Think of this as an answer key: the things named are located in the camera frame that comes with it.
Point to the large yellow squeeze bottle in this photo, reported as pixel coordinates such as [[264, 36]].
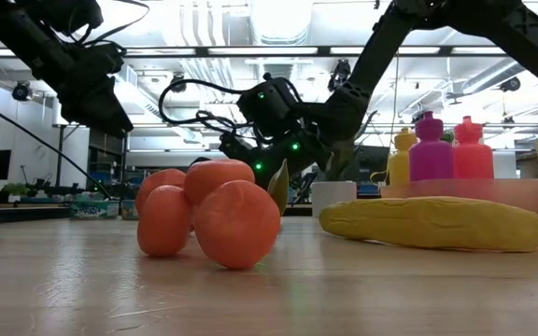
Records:
[[402, 161]]

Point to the small green background plant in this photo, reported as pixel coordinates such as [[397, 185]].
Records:
[[16, 189]]

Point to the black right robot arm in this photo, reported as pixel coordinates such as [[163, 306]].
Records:
[[381, 46]]

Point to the black ceiling spotlight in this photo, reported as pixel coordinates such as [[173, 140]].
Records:
[[340, 72], [510, 84], [21, 91], [178, 85]]

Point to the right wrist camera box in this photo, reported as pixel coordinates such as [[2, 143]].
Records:
[[269, 105]]

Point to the small orange carrots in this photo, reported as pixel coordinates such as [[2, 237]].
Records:
[[236, 224]]

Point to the neon red squeeze bottle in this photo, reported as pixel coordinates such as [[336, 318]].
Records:
[[473, 156]]

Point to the magenta squeeze bottle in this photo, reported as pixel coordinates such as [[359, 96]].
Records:
[[430, 154]]

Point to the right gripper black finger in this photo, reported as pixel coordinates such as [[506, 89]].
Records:
[[238, 145]]

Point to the yellow toy banana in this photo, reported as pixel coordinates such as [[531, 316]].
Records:
[[428, 224]]

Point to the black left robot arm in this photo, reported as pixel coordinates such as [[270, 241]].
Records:
[[21, 32]]

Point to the translucent orange bin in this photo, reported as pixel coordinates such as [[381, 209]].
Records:
[[484, 196]]

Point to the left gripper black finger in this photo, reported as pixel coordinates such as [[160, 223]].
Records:
[[98, 112]]

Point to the snake plant in white pot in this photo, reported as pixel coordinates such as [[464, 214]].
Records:
[[334, 198]]

